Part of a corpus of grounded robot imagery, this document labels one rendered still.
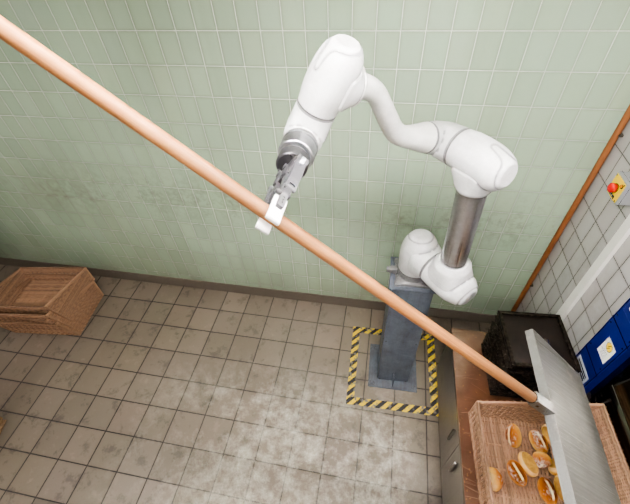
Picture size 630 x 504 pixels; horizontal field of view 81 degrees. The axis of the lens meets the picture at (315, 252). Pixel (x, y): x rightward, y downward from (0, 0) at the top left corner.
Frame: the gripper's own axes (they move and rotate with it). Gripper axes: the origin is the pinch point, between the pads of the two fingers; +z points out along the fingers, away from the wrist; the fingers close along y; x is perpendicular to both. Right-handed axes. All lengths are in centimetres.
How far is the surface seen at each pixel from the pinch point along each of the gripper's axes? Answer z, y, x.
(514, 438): -13, 41, -153
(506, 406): -24, 38, -145
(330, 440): -17, 145, -132
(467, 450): -7, 58, -143
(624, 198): -86, -37, -122
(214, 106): -119, 73, 28
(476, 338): -66, 52, -151
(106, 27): -119, 75, 85
